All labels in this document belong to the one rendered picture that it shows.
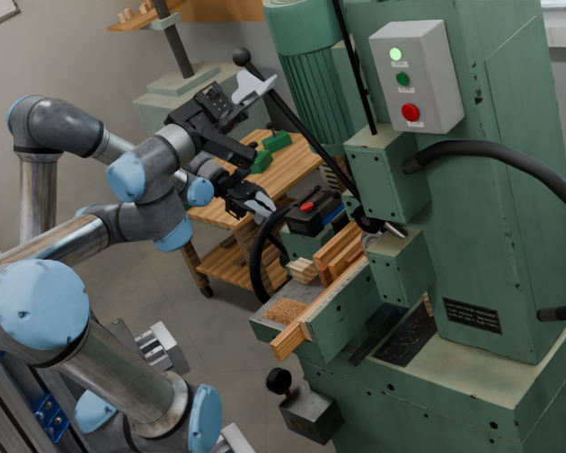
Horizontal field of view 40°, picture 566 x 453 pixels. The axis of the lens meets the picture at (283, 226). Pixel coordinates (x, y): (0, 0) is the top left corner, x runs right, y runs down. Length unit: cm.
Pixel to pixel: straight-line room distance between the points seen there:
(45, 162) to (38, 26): 262
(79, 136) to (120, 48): 292
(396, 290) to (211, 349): 187
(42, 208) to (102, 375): 83
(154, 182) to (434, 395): 68
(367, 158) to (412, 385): 51
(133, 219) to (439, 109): 56
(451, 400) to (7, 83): 336
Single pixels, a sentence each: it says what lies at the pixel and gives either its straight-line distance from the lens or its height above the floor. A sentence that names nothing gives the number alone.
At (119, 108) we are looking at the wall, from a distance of 471.
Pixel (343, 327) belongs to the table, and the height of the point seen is 88.
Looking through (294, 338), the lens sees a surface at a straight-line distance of 155.
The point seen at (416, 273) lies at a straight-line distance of 145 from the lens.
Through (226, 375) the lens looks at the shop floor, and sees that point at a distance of 308.
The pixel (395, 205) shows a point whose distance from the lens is 132.
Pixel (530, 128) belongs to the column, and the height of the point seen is 124.
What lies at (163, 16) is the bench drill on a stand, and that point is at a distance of 390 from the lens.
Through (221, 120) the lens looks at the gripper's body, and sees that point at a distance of 142.
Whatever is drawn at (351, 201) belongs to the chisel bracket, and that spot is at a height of 106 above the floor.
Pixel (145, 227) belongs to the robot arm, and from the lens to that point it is 138.
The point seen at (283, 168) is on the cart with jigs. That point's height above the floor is 53.
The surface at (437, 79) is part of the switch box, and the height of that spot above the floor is 141.
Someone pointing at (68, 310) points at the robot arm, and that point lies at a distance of 107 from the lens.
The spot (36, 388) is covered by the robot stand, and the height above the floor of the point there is 101.
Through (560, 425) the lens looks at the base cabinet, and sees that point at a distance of 165.
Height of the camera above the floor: 185
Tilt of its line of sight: 29 degrees down
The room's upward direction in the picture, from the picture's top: 21 degrees counter-clockwise
